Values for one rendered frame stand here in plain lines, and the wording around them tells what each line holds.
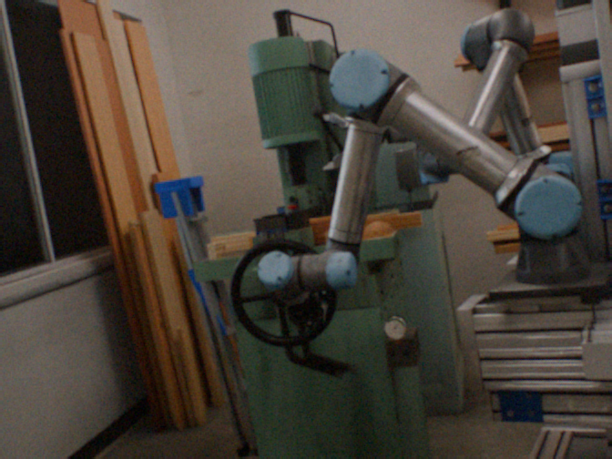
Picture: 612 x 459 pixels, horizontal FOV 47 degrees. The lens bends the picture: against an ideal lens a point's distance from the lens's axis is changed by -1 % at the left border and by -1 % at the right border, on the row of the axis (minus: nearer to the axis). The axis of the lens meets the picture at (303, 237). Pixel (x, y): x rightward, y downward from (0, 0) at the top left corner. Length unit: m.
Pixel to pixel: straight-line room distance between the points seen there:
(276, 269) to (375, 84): 0.42
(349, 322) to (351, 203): 0.57
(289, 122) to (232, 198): 2.57
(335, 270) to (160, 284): 2.00
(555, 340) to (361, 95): 0.63
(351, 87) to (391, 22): 3.07
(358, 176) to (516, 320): 0.44
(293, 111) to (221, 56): 2.59
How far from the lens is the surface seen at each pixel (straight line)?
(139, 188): 3.69
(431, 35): 4.38
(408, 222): 2.08
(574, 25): 1.73
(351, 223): 1.52
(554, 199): 1.33
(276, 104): 2.07
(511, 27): 1.91
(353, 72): 1.35
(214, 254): 2.10
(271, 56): 2.08
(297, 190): 2.09
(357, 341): 2.01
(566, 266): 1.49
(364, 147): 1.50
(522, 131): 2.04
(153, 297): 3.33
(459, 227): 4.36
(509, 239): 3.97
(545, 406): 1.62
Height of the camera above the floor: 1.13
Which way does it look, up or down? 6 degrees down
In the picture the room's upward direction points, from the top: 9 degrees counter-clockwise
